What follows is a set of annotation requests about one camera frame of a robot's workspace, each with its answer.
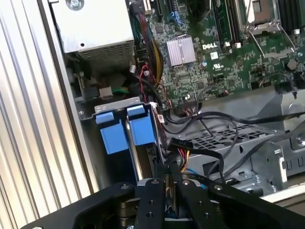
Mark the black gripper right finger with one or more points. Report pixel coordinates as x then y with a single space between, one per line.
195 194

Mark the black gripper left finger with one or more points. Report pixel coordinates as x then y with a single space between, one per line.
156 198

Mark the hard disk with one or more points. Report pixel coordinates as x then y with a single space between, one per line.
143 131

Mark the blue disk carrier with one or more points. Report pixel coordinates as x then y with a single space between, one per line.
113 139

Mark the grey metal disk bay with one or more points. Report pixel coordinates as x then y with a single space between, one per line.
119 105

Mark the grey perforated drive cage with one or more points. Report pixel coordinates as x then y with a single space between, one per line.
238 157

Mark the grey open PC case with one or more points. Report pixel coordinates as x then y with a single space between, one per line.
83 143

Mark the green motherboard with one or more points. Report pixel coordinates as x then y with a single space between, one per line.
238 78

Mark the silver chipset heatsink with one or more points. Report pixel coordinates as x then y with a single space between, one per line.
181 51

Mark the metal socket cover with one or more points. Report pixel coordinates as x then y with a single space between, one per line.
278 53

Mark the grey power supply unit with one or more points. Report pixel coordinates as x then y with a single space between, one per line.
95 23

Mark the black expansion slot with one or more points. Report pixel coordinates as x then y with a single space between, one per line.
159 7

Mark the white expansion slot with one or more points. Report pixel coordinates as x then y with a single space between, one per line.
148 6

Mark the CPU socket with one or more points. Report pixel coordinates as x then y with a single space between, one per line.
259 12

